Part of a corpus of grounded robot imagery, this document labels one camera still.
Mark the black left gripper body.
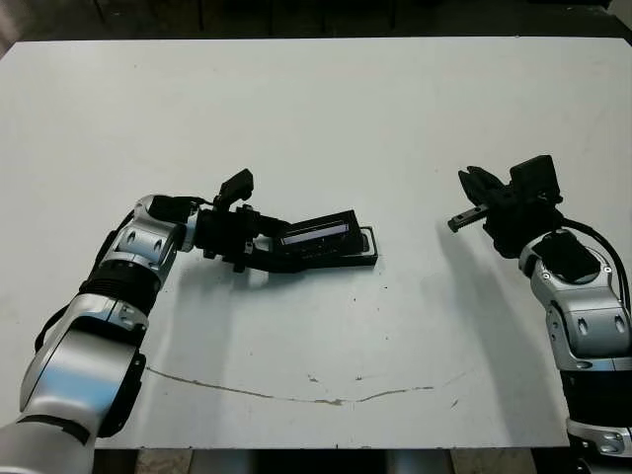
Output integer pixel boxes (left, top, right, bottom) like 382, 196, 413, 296
196, 204, 261, 275

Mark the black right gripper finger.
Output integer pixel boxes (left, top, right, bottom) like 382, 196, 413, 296
457, 169, 488, 209
468, 166, 511, 209

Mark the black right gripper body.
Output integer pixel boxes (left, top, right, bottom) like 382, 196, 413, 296
446, 194, 567, 259

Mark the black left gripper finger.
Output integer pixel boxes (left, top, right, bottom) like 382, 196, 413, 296
256, 213, 293, 239
246, 238, 318, 276

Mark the black box lid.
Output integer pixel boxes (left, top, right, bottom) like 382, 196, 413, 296
278, 209, 361, 259

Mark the black box base white insert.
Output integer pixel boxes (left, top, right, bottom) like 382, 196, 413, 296
295, 225, 380, 272

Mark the silver robot left leg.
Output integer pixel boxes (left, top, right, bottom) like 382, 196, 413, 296
192, 449, 258, 474

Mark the silver robot leg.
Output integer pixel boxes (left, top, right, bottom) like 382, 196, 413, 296
192, 449, 258, 474
384, 449, 453, 474

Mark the silver robot right leg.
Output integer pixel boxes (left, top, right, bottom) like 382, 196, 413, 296
384, 449, 453, 474

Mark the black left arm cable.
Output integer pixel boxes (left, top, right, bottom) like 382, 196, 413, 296
35, 196, 221, 355

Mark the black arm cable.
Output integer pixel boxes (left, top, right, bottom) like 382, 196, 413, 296
35, 196, 221, 355
562, 219, 621, 298

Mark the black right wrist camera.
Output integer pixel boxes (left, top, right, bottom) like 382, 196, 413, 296
509, 155, 564, 203

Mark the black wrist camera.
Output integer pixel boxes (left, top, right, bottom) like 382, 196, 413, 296
509, 155, 564, 203
218, 169, 256, 211

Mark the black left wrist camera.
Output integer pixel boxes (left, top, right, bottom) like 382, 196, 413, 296
218, 169, 256, 211

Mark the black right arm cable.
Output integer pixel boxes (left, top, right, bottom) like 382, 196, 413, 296
562, 219, 621, 298

